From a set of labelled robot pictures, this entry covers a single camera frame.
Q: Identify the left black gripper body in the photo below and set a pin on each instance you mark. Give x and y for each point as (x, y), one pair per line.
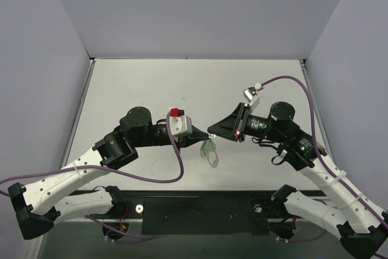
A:
(184, 141)

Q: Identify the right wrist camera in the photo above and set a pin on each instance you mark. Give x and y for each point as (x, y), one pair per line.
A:
(252, 95)

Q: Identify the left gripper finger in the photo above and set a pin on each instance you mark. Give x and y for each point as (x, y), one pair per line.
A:
(200, 140)
(197, 133)

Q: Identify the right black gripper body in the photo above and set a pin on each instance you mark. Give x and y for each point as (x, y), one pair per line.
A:
(241, 125)

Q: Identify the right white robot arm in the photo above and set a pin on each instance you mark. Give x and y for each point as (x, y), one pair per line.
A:
(358, 223)

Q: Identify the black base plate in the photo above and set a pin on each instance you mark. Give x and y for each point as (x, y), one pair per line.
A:
(220, 212)

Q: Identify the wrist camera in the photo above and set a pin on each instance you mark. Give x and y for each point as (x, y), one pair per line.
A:
(180, 123)
(252, 95)

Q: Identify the aluminium table frame rail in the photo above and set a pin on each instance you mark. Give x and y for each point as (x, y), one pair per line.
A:
(68, 132)

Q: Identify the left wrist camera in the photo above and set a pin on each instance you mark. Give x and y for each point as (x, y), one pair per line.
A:
(180, 123)

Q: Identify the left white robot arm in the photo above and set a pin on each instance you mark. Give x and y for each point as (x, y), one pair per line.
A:
(41, 205)

